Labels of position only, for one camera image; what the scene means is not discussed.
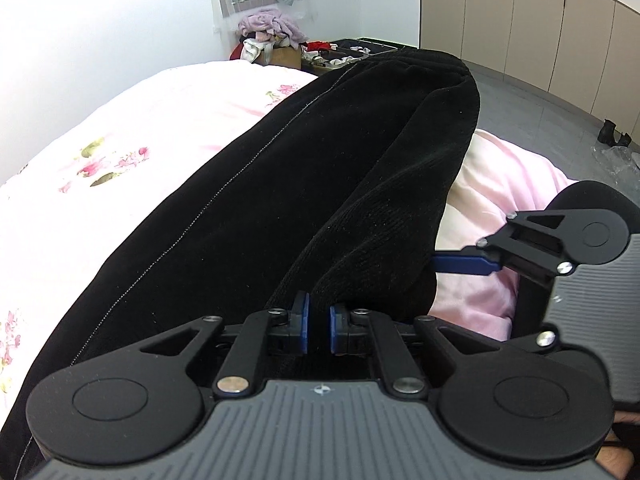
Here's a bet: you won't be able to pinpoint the pile of lilac clothes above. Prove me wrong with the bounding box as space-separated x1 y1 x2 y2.
238 9 308 48

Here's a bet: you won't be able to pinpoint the red bag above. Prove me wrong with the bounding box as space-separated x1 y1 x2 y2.
229 44 253 63

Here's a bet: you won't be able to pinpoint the black velvet pants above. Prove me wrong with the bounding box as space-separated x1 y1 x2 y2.
1 49 480 479

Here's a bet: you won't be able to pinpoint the pink floral bed quilt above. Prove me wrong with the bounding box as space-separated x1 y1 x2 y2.
1 61 577 426

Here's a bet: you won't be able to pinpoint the pair of black shoes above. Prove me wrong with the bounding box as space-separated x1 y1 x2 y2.
597 119 631 148

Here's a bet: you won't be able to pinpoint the beige wardrobe cabinets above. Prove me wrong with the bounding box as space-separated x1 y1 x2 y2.
420 0 639 136

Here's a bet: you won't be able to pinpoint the person's right hand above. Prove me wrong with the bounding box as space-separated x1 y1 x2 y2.
597 412 639 479

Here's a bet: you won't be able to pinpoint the brown Nike paper bag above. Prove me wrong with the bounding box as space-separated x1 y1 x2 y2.
242 39 302 70

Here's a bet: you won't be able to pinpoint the clear plastic bag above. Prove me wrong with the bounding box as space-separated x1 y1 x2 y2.
591 144 639 192

